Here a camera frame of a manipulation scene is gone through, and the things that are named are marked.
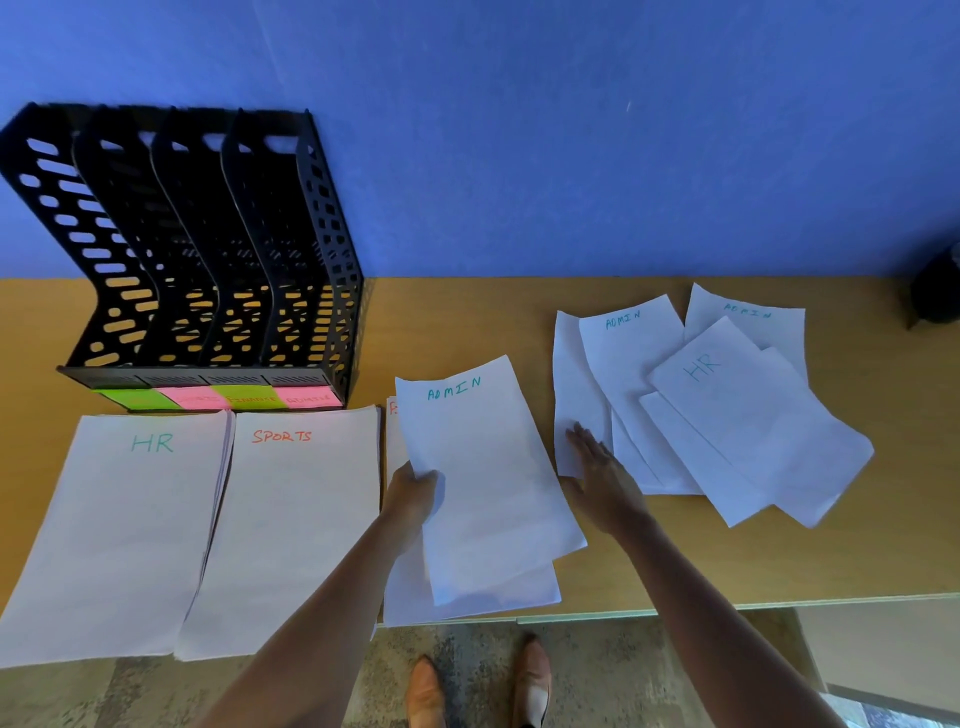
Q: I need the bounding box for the person's right hand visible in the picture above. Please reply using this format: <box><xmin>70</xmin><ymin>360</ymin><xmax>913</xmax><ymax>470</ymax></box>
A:
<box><xmin>561</xmin><ymin>421</ymin><xmax>651</xmax><ymax>538</ymax></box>

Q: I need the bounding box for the person's left hand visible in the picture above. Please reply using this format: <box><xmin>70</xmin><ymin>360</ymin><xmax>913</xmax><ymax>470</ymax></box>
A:
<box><xmin>378</xmin><ymin>461</ymin><xmax>442</xmax><ymax>557</ymax></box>

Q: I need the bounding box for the person's left forearm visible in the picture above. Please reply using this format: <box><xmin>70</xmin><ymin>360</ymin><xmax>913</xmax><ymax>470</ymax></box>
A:
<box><xmin>193</xmin><ymin>517</ymin><xmax>423</xmax><ymax>728</ymax></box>

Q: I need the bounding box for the person's right forearm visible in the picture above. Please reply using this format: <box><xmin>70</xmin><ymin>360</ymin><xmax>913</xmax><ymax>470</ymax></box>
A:
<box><xmin>613</xmin><ymin>513</ymin><xmax>850</xmax><ymax>728</ymax></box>

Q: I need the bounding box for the blank white paper sheet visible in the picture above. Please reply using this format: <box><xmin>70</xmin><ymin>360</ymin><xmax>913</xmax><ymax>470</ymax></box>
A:
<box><xmin>552</xmin><ymin>311</ymin><xmax>615</xmax><ymax>481</ymax></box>

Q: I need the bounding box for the paper stack partly covered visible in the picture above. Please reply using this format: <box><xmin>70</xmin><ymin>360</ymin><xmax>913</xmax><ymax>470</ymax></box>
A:
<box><xmin>382</xmin><ymin>396</ymin><xmax>563</xmax><ymax>629</ymax></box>

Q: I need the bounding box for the white sheet small teal lettering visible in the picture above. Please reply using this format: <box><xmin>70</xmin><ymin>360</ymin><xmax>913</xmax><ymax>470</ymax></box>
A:
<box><xmin>578</xmin><ymin>294</ymin><xmax>704</xmax><ymax>497</ymax></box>

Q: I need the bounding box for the bright pink sticky note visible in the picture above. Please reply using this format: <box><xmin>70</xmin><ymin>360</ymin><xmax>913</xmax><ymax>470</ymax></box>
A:
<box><xmin>273</xmin><ymin>385</ymin><xmax>344</xmax><ymax>410</ymax></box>

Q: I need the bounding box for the paper stack orange lettering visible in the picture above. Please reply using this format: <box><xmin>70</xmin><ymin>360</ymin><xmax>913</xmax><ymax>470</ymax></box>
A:
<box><xmin>174</xmin><ymin>405</ymin><xmax>384</xmax><ymax>663</ymax></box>

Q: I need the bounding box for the white sheet large teal lettering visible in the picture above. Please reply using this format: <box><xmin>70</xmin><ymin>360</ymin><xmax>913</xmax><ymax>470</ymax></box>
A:
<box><xmin>648</xmin><ymin>315</ymin><xmax>876</xmax><ymax>530</ymax></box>

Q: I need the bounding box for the lime green sticky note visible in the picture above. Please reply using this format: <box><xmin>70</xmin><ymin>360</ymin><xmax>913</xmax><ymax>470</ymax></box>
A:
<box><xmin>210</xmin><ymin>384</ymin><xmax>288</xmax><ymax>411</ymax></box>

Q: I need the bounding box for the person's right tan shoe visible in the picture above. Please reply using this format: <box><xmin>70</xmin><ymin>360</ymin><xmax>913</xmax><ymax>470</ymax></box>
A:
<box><xmin>511</xmin><ymin>635</ymin><xmax>555</xmax><ymax>728</ymax></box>

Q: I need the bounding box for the person's tan shoe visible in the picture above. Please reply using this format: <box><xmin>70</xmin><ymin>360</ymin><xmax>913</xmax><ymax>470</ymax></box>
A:
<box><xmin>405</xmin><ymin>654</ymin><xmax>449</xmax><ymax>728</ymax></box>
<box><xmin>511</xmin><ymin>635</ymin><xmax>555</xmax><ymax>728</ymax></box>

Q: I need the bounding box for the person's left tan shoe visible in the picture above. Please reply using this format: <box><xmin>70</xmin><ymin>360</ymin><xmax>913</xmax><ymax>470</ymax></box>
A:
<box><xmin>405</xmin><ymin>654</ymin><xmax>449</xmax><ymax>728</ymax></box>

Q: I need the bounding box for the white sheet faint teal lettering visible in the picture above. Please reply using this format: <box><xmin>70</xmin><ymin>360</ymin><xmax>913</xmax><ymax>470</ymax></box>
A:
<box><xmin>683</xmin><ymin>282</ymin><xmax>810</xmax><ymax>385</ymax></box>

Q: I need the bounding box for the paper stack teal lettering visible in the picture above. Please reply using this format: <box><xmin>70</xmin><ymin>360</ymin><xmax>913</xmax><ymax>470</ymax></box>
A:
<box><xmin>0</xmin><ymin>410</ymin><xmax>234</xmax><ymax>670</ymax></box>

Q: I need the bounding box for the black plastic file rack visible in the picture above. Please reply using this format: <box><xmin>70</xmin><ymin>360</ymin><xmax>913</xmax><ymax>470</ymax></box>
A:
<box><xmin>0</xmin><ymin>102</ymin><xmax>366</xmax><ymax>411</ymax></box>

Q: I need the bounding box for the dark round object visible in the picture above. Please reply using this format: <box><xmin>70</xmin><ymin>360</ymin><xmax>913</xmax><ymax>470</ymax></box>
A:
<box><xmin>909</xmin><ymin>241</ymin><xmax>960</xmax><ymax>329</ymax></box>

